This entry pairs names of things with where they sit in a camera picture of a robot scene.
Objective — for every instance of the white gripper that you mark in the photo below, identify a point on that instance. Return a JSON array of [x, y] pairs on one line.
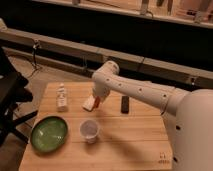
[[100, 91]]

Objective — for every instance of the red pepper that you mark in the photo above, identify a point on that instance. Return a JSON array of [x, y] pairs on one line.
[[96, 102]]

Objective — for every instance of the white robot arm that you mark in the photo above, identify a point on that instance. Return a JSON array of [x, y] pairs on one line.
[[193, 141]]

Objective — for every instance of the white sponge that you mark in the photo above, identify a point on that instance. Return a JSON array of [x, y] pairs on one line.
[[88, 104]]

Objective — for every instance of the black rectangular block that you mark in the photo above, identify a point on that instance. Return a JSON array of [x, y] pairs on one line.
[[125, 104]]

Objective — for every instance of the white tube bottle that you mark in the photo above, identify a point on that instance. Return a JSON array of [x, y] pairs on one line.
[[61, 100]]

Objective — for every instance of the clear plastic cup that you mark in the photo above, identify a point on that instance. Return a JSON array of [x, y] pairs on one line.
[[89, 130]]

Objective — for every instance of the wooden table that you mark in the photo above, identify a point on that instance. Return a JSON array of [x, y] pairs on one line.
[[136, 141]]

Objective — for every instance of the green plate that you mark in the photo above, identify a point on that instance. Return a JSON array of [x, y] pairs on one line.
[[49, 134]]

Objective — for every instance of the black chair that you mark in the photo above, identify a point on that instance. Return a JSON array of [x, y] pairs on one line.
[[12, 91]]

